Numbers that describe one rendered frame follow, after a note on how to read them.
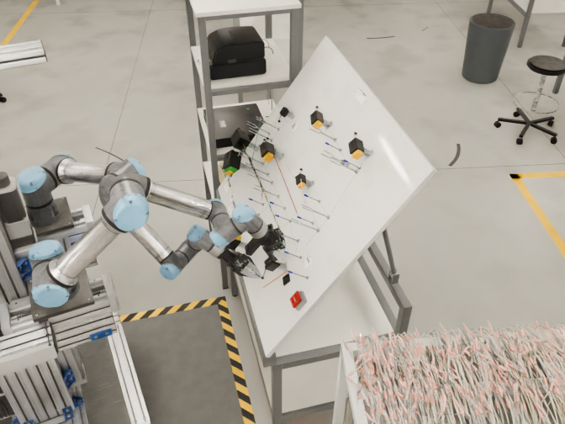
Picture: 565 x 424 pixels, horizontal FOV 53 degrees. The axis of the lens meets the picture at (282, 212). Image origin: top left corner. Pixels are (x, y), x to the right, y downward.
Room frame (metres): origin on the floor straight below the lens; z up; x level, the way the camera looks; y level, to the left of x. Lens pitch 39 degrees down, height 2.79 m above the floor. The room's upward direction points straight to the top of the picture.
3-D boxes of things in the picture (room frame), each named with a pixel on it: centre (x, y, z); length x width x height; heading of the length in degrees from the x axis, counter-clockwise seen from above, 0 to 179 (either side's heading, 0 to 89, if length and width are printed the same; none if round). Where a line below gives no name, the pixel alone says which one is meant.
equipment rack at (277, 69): (2.94, 0.23, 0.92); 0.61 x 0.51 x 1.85; 15
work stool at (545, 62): (4.63, -2.27, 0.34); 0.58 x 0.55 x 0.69; 165
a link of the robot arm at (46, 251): (1.50, 0.86, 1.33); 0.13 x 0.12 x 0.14; 20
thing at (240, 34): (2.83, 0.26, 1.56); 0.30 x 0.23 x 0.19; 106
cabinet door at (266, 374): (1.73, 0.11, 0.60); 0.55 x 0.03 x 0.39; 15
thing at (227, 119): (2.87, 0.28, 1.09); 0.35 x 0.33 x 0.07; 15
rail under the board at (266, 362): (1.99, 0.20, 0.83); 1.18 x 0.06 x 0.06; 15
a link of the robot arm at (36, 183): (1.97, 1.07, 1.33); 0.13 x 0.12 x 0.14; 154
